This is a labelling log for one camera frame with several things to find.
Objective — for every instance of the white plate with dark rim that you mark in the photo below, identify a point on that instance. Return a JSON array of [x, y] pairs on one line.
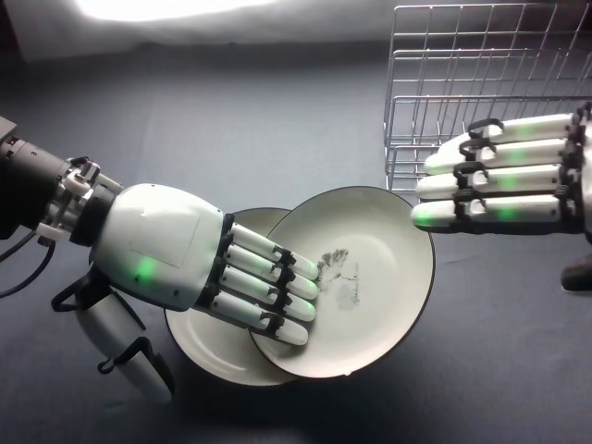
[[208, 342], [370, 259]]

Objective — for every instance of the grey tablecloth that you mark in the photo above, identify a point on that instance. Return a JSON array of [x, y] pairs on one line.
[[139, 115]]

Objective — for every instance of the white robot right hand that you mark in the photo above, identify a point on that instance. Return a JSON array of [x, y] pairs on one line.
[[509, 180]]

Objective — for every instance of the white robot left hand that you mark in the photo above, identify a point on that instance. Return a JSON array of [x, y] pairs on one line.
[[157, 240]]

